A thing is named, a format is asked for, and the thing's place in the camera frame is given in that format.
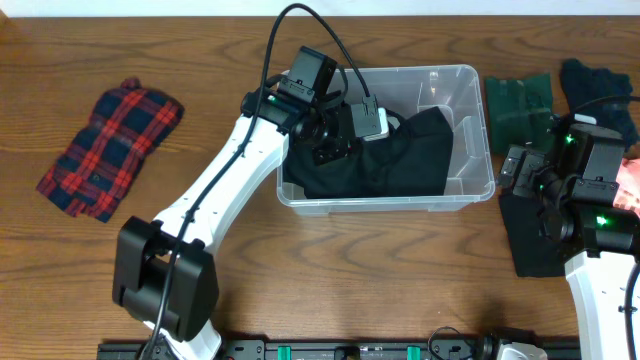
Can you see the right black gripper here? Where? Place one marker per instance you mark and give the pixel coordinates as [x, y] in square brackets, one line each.
[536, 163]

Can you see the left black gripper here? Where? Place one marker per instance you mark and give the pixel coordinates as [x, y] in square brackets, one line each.
[329, 150]

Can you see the green garment with tape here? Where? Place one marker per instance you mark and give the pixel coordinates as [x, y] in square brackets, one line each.
[520, 112]

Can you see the black garment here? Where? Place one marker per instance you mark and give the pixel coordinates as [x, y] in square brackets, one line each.
[413, 161]

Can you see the red plaid flannel shirt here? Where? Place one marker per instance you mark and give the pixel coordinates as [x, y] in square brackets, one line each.
[101, 163]

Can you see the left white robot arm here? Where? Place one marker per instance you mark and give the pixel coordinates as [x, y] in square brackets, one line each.
[164, 272]

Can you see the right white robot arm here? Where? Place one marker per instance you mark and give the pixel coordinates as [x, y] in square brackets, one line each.
[559, 214]

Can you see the dark green-black folded garment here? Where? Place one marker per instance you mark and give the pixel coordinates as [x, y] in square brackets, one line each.
[533, 254]

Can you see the pink white printed garment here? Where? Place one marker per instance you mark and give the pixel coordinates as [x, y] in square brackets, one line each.
[628, 193]

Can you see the clear plastic storage bin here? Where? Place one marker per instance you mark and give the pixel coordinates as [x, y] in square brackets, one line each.
[455, 90]

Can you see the dark navy folded garment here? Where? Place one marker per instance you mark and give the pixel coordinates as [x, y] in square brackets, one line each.
[582, 84]

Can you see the black mounting rail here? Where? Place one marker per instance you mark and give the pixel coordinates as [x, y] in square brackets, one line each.
[444, 343]

